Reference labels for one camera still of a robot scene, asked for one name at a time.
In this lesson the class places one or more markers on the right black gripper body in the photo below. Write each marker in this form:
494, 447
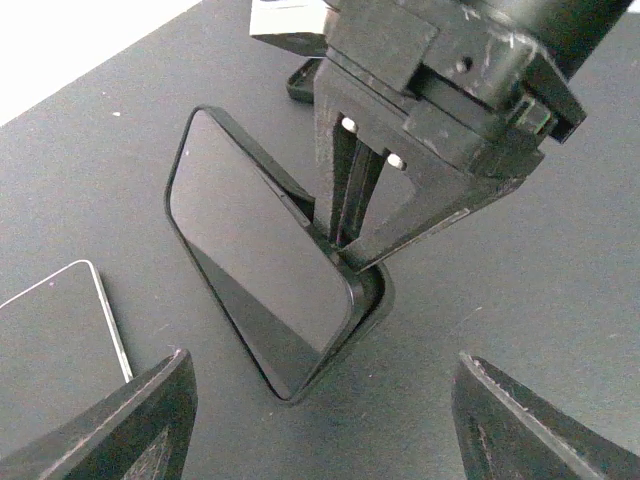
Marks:
478, 85

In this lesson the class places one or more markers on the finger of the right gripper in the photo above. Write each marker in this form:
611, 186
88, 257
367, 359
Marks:
442, 196
348, 157

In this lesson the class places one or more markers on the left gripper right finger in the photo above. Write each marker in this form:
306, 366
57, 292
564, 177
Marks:
507, 431

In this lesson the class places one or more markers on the black table mat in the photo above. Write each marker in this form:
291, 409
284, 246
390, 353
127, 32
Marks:
543, 284

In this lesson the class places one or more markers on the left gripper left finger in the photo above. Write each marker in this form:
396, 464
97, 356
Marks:
140, 431

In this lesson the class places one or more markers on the black smartphone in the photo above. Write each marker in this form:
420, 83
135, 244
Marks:
229, 212

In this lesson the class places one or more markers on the silver edged smartphone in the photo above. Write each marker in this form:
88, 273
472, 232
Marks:
61, 353

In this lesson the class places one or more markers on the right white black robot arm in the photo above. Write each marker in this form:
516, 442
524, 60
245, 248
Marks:
427, 111

